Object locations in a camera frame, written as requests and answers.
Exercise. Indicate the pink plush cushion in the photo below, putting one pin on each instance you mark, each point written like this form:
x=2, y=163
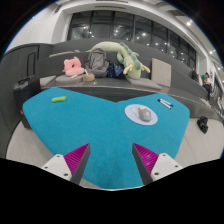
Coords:
x=73, y=67

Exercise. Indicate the grey backpack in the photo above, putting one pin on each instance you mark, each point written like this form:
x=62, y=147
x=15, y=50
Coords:
x=98, y=63

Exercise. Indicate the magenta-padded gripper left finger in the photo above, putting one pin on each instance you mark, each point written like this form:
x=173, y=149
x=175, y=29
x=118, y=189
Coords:
x=77, y=159

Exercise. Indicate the person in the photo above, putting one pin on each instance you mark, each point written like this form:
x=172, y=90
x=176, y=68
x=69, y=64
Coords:
x=207, y=83

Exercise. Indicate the black suitcase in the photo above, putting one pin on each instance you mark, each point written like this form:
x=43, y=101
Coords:
x=26, y=95

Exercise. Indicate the round light blue mouse pad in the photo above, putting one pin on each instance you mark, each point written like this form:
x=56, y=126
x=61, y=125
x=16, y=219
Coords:
x=131, y=115

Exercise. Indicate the long green dragon plush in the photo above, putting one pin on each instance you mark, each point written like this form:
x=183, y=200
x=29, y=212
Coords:
x=128, y=60

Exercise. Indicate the black bag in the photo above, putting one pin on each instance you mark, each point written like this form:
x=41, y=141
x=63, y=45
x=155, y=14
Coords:
x=202, y=125

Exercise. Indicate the small green case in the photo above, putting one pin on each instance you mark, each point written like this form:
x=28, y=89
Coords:
x=59, y=99

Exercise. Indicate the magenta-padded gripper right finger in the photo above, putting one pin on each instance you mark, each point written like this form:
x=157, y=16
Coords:
x=146, y=159

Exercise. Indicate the grey white computer mouse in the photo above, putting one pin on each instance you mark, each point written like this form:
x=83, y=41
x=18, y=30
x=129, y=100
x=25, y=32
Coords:
x=145, y=115

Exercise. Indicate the upright grey square cushion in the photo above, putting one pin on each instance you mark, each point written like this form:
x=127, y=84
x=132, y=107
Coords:
x=161, y=72

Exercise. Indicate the round grey seat cushion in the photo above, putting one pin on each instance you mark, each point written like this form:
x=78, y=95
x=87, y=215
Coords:
x=65, y=79

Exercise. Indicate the white marker with blue cap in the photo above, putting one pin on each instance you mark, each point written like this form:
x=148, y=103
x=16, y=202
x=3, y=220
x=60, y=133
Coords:
x=167, y=103

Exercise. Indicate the small square grey cushion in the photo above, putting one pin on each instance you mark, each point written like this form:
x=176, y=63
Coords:
x=47, y=80

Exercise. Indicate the flat grey square cushion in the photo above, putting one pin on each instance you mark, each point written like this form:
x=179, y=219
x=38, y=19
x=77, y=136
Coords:
x=143, y=83

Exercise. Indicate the dark blue patterned bag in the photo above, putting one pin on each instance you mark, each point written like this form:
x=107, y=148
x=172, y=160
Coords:
x=115, y=71

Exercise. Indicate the ceiling lights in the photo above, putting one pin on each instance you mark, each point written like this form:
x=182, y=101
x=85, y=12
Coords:
x=189, y=23

